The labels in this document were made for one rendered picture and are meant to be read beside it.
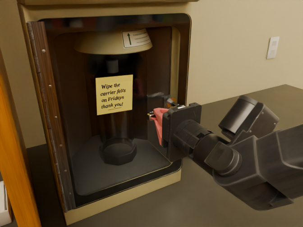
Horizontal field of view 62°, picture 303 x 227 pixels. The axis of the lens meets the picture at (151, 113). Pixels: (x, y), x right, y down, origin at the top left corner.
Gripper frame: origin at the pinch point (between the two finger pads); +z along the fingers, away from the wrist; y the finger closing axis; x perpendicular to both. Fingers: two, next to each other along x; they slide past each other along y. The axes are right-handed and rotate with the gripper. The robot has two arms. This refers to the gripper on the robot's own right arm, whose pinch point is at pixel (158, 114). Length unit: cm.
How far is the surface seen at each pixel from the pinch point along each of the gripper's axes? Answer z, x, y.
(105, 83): 4.6, 9.1, 6.9
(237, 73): 46, -78, -15
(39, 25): 5.1, 19.0, 18.0
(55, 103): 5.0, 18.6, 4.7
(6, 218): 13.4, 32.2, -24.3
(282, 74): 45, -116, -22
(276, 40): 45, -103, -1
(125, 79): 4.5, 5.1, 7.1
